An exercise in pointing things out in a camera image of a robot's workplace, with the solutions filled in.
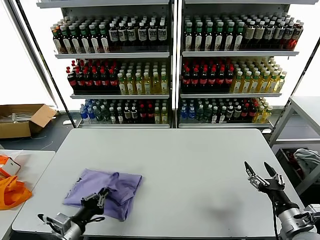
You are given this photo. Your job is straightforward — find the red patterned item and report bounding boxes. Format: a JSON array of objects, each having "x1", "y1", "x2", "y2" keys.
[{"x1": 287, "y1": 149, "x2": 300, "y2": 171}]

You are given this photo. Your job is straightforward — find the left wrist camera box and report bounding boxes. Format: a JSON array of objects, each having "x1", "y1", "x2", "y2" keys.
[{"x1": 51, "y1": 212, "x2": 70, "y2": 227}]

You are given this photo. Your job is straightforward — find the yellow juice bottle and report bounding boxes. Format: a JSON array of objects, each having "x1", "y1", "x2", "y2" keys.
[
  {"x1": 134, "y1": 72, "x2": 144, "y2": 95},
  {"x1": 117, "y1": 72, "x2": 127, "y2": 95},
  {"x1": 143, "y1": 71, "x2": 152, "y2": 95},
  {"x1": 248, "y1": 70, "x2": 262, "y2": 94},
  {"x1": 126, "y1": 72, "x2": 135, "y2": 95},
  {"x1": 153, "y1": 106, "x2": 162, "y2": 124},
  {"x1": 231, "y1": 71, "x2": 245, "y2": 94},
  {"x1": 266, "y1": 70, "x2": 280, "y2": 93},
  {"x1": 160, "y1": 106, "x2": 169, "y2": 124},
  {"x1": 151, "y1": 71, "x2": 161, "y2": 95},
  {"x1": 274, "y1": 70, "x2": 288, "y2": 93},
  {"x1": 262, "y1": 105, "x2": 274, "y2": 123},
  {"x1": 257, "y1": 70, "x2": 272, "y2": 94},
  {"x1": 160, "y1": 71, "x2": 169, "y2": 95},
  {"x1": 239, "y1": 70, "x2": 253, "y2": 94},
  {"x1": 253, "y1": 105, "x2": 266, "y2": 123}
]

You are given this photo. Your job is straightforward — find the grey white cloth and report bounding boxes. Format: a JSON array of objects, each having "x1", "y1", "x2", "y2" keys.
[{"x1": 293, "y1": 148, "x2": 320, "y2": 176}]

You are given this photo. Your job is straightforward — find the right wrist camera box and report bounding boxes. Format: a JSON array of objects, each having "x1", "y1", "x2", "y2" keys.
[{"x1": 303, "y1": 203, "x2": 320, "y2": 221}]

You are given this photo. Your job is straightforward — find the grey label dark bottle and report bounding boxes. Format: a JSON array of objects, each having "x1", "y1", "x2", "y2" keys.
[
  {"x1": 264, "y1": 20, "x2": 277, "y2": 50},
  {"x1": 283, "y1": 20, "x2": 296, "y2": 50},
  {"x1": 274, "y1": 20, "x2": 287, "y2": 50}
]

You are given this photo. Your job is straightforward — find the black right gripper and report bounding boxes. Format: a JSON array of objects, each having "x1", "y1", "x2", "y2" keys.
[{"x1": 244, "y1": 161, "x2": 298, "y2": 213}]

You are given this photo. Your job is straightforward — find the white side table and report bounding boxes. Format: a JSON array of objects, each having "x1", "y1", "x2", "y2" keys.
[{"x1": 0, "y1": 149, "x2": 56, "y2": 240}]

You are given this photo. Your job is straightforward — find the clear plastic packs bundle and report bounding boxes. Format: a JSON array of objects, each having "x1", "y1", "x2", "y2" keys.
[{"x1": 0, "y1": 111, "x2": 35, "y2": 124}]

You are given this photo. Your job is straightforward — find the green cap tea bottle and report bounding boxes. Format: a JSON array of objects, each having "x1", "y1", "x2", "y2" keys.
[
  {"x1": 194, "y1": 21, "x2": 205, "y2": 51},
  {"x1": 89, "y1": 22, "x2": 101, "y2": 53},
  {"x1": 69, "y1": 23, "x2": 82, "y2": 54},
  {"x1": 184, "y1": 21, "x2": 195, "y2": 51},
  {"x1": 79, "y1": 23, "x2": 91, "y2": 53},
  {"x1": 98, "y1": 22, "x2": 110, "y2": 53},
  {"x1": 225, "y1": 21, "x2": 236, "y2": 51},
  {"x1": 234, "y1": 21, "x2": 246, "y2": 51},
  {"x1": 215, "y1": 21, "x2": 225, "y2": 51},
  {"x1": 59, "y1": 24, "x2": 72, "y2": 54},
  {"x1": 205, "y1": 21, "x2": 215, "y2": 51}
]

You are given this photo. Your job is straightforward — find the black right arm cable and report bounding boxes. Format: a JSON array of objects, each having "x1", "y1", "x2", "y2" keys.
[{"x1": 271, "y1": 194, "x2": 280, "y2": 240}]

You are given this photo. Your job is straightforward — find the orange fabric bag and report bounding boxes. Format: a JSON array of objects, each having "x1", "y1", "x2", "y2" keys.
[{"x1": 0, "y1": 174, "x2": 33, "y2": 210}]

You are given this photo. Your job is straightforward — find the beige label dark bottle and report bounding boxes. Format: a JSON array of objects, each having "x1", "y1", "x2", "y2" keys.
[
  {"x1": 244, "y1": 19, "x2": 257, "y2": 50},
  {"x1": 255, "y1": 19, "x2": 267, "y2": 50}
]

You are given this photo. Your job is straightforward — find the reddish tea bottle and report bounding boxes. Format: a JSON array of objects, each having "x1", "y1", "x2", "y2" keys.
[
  {"x1": 291, "y1": 21, "x2": 305, "y2": 50},
  {"x1": 51, "y1": 24, "x2": 62, "y2": 54}
]

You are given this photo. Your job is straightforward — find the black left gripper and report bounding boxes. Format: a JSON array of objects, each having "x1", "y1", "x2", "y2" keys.
[{"x1": 74, "y1": 187, "x2": 111, "y2": 225}]

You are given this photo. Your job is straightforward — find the black storage crate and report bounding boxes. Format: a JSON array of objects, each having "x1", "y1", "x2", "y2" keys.
[{"x1": 276, "y1": 147, "x2": 320, "y2": 181}]

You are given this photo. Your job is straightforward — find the grey frame pole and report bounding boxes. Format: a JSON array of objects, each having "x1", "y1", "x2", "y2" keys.
[{"x1": 3, "y1": 0, "x2": 60, "y2": 110}]

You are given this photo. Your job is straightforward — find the white label dark bottle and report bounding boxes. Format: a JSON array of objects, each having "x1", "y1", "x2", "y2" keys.
[
  {"x1": 126, "y1": 21, "x2": 137, "y2": 46},
  {"x1": 108, "y1": 21, "x2": 119, "y2": 46},
  {"x1": 117, "y1": 21, "x2": 128, "y2": 46},
  {"x1": 157, "y1": 21, "x2": 168, "y2": 46},
  {"x1": 137, "y1": 21, "x2": 148, "y2": 46},
  {"x1": 148, "y1": 21, "x2": 158, "y2": 46}
]

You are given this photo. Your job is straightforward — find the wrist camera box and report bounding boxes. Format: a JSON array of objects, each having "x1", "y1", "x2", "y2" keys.
[
  {"x1": 51, "y1": 212, "x2": 70, "y2": 227},
  {"x1": 303, "y1": 203, "x2": 320, "y2": 221}
]

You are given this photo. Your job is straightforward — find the grey metal shelf rack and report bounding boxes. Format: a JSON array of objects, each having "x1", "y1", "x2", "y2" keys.
[
  {"x1": 36, "y1": 0, "x2": 176, "y2": 129},
  {"x1": 176, "y1": 0, "x2": 301, "y2": 130}
]

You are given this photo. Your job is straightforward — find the brown cardboard box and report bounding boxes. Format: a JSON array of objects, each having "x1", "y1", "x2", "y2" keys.
[{"x1": 0, "y1": 103, "x2": 59, "y2": 139}]

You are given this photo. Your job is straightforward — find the grey metal frame table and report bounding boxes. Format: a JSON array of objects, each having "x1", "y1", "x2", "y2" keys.
[{"x1": 268, "y1": 95, "x2": 320, "y2": 196}]

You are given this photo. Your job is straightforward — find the plain purple t-shirt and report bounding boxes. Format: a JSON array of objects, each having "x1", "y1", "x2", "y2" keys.
[{"x1": 61, "y1": 167, "x2": 144, "y2": 222}]

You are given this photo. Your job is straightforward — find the red cap cola bottle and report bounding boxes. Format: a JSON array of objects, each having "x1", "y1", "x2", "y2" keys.
[
  {"x1": 241, "y1": 102, "x2": 250, "y2": 121},
  {"x1": 83, "y1": 68, "x2": 94, "y2": 91},
  {"x1": 248, "y1": 102, "x2": 257, "y2": 121},
  {"x1": 75, "y1": 68, "x2": 86, "y2": 92},
  {"x1": 66, "y1": 66, "x2": 78, "y2": 92},
  {"x1": 91, "y1": 67, "x2": 102, "y2": 91},
  {"x1": 191, "y1": 66, "x2": 201, "y2": 92},
  {"x1": 108, "y1": 68, "x2": 119, "y2": 91},
  {"x1": 99, "y1": 68, "x2": 110, "y2": 91},
  {"x1": 199, "y1": 66, "x2": 209, "y2": 92},
  {"x1": 182, "y1": 66, "x2": 192, "y2": 92},
  {"x1": 225, "y1": 66, "x2": 235, "y2": 92},
  {"x1": 216, "y1": 66, "x2": 227, "y2": 92},
  {"x1": 208, "y1": 66, "x2": 218, "y2": 92},
  {"x1": 146, "y1": 103, "x2": 155, "y2": 124},
  {"x1": 138, "y1": 103, "x2": 147, "y2": 124}
]

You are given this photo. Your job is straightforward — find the black frame pole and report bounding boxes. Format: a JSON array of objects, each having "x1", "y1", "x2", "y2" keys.
[
  {"x1": 289, "y1": 38, "x2": 320, "y2": 100},
  {"x1": 14, "y1": 0, "x2": 78, "y2": 127}
]

